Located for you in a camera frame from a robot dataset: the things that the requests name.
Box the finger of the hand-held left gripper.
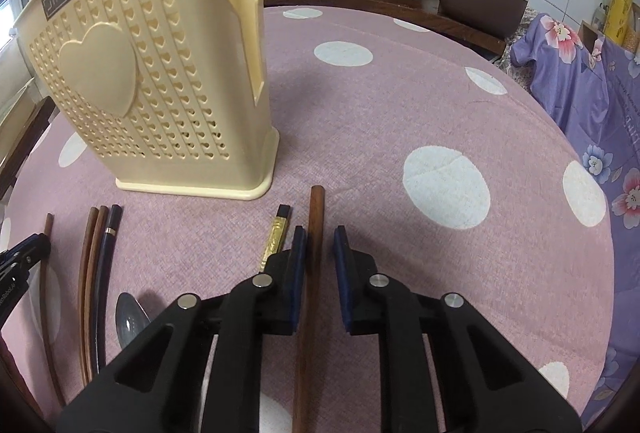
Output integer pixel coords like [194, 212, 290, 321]
[0, 268, 32, 330]
[0, 233, 52, 275]

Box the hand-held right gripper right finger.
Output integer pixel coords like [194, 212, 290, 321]
[334, 225, 583, 433]

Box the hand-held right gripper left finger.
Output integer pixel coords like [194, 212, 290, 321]
[57, 226, 307, 433]

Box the thick reddish-brown wooden chopstick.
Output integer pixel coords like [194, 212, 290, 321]
[292, 184, 328, 433]

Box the thin brown wooden chopstick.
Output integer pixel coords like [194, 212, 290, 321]
[41, 213, 67, 406]
[78, 206, 100, 384]
[82, 206, 109, 384]

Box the translucent plastic spoon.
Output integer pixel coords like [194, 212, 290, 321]
[115, 292, 151, 350]

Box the cream plastic utensil holder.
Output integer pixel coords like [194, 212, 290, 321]
[11, 0, 281, 202]

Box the black and gold chopstick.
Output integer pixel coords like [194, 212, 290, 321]
[257, 204, 292, 275]

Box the dark blue banded chopstick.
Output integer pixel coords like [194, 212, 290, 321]
[92, 204, 123, 374]

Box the pink polka dot tablecloth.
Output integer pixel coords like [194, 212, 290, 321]
[0, 4, 616, 433]

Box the dark wooden washstand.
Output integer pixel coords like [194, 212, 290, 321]
[262, 0, 507, 56]

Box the purple floral cloth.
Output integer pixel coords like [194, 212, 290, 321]
[509, 13, 640, 424]

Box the small wooden box shelf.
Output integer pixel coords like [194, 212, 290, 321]
[580, 20, 607, 55]

